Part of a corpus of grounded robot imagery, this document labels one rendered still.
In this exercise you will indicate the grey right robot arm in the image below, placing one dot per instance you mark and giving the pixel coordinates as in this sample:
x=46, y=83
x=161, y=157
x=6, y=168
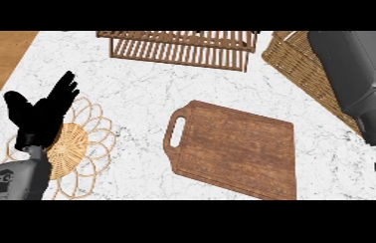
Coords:
x=348, y=74

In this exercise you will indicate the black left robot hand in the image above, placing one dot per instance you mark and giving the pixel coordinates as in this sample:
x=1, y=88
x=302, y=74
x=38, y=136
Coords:
x=44, y=116

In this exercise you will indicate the brown wooden slatted rack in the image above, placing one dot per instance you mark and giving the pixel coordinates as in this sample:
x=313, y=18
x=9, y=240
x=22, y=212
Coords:
x=186, y=48

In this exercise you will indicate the woven rattan flower placemat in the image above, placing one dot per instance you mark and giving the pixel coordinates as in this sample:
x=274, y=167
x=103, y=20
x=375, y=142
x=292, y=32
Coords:
x=74, y=146

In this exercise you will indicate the brown wooden cutting board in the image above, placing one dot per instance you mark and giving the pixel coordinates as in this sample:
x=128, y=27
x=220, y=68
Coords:
x=234, y=149

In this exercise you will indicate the woven wicker basket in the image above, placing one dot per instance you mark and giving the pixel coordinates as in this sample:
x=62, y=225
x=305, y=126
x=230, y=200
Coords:
x=305, y=72

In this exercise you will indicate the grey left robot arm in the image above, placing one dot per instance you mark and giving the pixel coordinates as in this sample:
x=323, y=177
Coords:
x=24, y=178

